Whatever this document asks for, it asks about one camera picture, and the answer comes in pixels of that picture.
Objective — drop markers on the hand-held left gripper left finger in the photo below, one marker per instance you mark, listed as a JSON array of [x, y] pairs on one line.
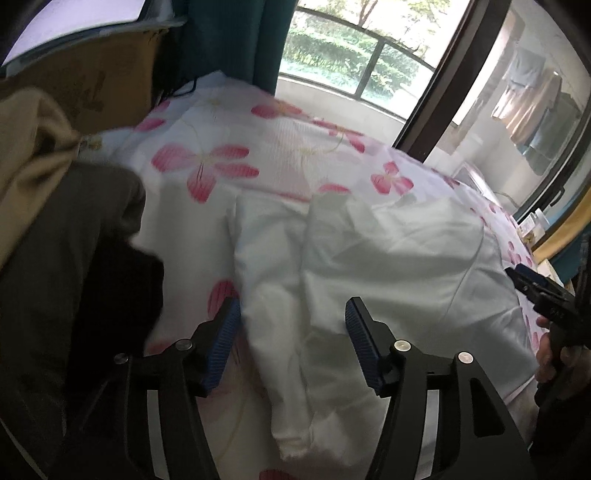
[[221, 350]]

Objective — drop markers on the grey-blue hanging garment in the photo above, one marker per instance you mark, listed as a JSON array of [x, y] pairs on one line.
[[551, 138]]

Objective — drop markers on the black garment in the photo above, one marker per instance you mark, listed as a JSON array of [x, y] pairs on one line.
[[120, 286]]

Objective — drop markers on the khaki garment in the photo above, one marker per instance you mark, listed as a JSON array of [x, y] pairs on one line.
[[32, 152]]

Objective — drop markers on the white ribbed appliance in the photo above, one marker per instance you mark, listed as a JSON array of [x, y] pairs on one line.
[[471, 175]]

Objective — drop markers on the person's right hand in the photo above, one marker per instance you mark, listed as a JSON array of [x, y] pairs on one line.
[[545, 364]]

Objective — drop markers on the cardboard box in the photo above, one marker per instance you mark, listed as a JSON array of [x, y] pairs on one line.
[[92, 69]]

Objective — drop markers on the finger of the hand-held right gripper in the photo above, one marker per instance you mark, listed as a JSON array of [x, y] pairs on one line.
[[531, 281]]

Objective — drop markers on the black balcony railing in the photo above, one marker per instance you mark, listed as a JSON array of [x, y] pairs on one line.
[[371, 68]]

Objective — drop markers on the light blue hanging shirt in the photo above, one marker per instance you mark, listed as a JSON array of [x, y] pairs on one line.
[[521, 67]]

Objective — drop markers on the yellow tissue pack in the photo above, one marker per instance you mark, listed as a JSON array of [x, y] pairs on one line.
[[547, 270]]

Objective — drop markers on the pink floral bed sheet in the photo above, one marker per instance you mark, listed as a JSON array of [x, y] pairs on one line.
[[258, 134]]

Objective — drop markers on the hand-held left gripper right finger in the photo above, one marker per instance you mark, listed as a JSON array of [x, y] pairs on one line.
[[364, 350]]

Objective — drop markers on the clear plastic snack jar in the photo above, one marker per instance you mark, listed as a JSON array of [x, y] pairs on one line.
[[534, 226]]

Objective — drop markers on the white hooded jacket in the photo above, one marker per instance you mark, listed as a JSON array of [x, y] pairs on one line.
[[392, 258]]

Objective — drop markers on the dark grey garment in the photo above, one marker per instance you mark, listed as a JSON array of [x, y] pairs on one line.
[[69, 221]]

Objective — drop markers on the black window post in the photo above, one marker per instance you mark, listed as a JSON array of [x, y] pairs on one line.
[[452, 78]]

